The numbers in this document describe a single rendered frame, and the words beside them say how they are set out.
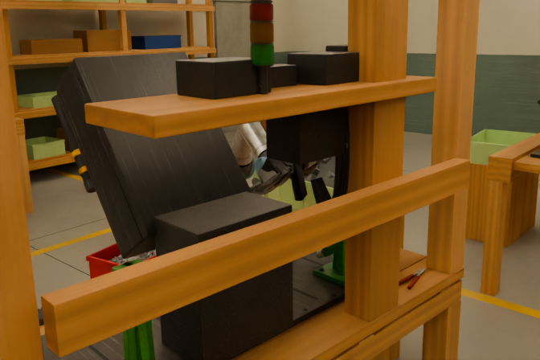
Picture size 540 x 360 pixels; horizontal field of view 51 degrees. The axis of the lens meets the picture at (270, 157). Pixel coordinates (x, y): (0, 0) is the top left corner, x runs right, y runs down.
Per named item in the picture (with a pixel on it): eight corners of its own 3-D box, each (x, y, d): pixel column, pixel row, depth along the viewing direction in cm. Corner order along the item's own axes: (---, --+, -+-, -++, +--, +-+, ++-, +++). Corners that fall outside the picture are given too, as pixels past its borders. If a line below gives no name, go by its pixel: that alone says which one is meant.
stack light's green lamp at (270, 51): (246, 66, 121) (245, 44, 120) (263, 64, 124) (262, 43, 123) (262, 67, 118) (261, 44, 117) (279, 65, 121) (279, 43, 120)
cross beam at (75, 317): (46, 346, 92) (39, 295, 90) (454, 185, 179) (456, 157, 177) (59, 358, 88) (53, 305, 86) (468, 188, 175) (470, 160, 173)
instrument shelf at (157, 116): (85, 123, 113) (83, 103, 112) (363, 86, 173) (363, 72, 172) (153, 139, 95) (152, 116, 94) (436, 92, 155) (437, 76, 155)
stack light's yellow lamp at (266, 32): (245, 44, 120) (244, 22, 119) (262, 43, 123) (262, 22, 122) (261, 44, 117) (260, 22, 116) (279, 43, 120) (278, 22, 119)
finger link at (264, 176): (245, 178, 167) (265, 167, 173) (257, 194, 166) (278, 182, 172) (249, 173, 165) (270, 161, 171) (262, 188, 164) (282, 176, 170)
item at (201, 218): (160, 342, 145) (152, 215, 138) (249, 302, 165) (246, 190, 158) (204, 372, 132) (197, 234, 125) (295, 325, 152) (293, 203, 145)
